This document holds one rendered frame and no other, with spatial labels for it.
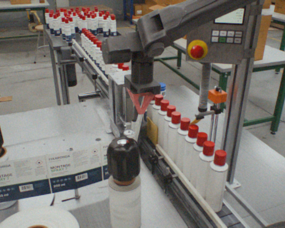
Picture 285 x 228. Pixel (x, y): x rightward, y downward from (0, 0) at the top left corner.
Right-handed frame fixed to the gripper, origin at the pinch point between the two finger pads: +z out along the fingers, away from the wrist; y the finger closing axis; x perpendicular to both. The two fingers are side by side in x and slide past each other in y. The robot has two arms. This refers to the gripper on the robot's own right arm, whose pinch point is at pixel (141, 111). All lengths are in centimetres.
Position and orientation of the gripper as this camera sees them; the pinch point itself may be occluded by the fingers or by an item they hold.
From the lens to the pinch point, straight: 83.8
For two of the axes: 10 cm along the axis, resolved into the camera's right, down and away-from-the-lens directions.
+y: 3.9, 4.3, -8.1
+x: 9.2, -1.6, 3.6
